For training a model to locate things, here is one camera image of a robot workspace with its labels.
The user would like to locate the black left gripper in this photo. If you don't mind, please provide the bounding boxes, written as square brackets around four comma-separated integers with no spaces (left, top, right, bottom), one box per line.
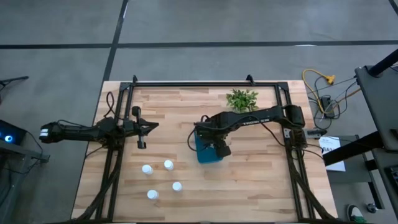
[123,105,160,150]

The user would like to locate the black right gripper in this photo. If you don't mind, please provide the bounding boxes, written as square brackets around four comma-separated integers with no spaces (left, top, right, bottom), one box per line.
[194,121,233,158]

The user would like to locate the blue plastic basket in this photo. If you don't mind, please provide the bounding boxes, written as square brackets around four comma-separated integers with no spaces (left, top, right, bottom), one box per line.
[194,132,225,165]

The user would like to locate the green plant in white pot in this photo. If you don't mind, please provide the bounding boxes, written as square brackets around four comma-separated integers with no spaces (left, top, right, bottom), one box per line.
[226,88,259,113]

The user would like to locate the black power strip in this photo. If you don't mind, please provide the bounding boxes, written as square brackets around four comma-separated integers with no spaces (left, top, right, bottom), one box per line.
[321,95,336,119]

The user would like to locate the white paper sheet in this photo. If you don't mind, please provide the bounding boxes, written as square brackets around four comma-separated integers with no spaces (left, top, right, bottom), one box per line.
[318,135,346,173]

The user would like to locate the black equipment stand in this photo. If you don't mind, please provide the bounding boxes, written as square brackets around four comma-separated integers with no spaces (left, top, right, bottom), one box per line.
[0,139,51,164]

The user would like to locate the computer with blue light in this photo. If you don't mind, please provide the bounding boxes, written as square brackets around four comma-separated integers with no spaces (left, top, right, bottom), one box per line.
[0,119,28,146]

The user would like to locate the black tripod leg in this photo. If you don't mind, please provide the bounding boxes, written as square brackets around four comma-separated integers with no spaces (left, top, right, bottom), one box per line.
[0,75,30,88]

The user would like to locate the person's shoe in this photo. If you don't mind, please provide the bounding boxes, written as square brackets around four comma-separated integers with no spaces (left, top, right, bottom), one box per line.
[346,203,368,224]

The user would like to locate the black workbench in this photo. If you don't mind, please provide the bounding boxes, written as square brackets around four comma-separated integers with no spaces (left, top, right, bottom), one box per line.
[354,64,398,152]

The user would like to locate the black side desk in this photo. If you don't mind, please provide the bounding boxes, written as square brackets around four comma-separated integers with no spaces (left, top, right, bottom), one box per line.
[322,131,398,220]

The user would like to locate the black diagonal pole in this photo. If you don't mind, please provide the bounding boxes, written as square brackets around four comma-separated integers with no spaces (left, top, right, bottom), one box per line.
[368,49,398,78]

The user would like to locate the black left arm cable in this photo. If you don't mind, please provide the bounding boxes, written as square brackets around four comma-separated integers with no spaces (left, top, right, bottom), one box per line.
[104,91,125,123]

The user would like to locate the black aluminium table frame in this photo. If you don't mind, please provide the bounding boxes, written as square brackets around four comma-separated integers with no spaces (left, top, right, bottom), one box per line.
[70,74,338,224]

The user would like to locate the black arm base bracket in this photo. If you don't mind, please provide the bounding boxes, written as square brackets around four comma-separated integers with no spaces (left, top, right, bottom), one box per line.
[303,128,325,140]

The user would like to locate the yellow extension cord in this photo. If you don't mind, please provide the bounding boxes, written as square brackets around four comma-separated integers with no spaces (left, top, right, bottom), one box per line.
[302,68,336,115]

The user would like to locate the black floor cable tangle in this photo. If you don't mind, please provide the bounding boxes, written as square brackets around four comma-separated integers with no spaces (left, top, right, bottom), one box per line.
[307,75,363,126]

